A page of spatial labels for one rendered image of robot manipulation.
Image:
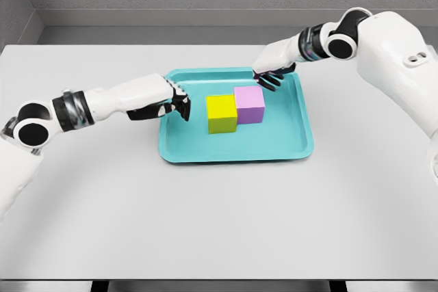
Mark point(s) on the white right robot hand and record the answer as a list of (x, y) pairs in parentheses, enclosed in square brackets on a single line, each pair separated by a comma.
[(273, 56)]

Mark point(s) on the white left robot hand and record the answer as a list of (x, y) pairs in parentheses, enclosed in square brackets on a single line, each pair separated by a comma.
[(150, 90)]

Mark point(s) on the pink cube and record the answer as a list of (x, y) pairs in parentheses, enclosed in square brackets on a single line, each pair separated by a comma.
[(251, 105)]

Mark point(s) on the yellow cube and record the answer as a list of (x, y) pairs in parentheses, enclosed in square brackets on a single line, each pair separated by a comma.
[(221, 114)]

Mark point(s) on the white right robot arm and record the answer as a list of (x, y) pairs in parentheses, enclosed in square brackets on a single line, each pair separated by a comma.
[(383, 59)]

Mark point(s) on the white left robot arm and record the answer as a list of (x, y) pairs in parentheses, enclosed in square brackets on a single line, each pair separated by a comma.
[(51, 121)]

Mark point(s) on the teal plastic tray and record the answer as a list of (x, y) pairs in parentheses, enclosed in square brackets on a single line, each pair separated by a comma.
[(236, 141)]

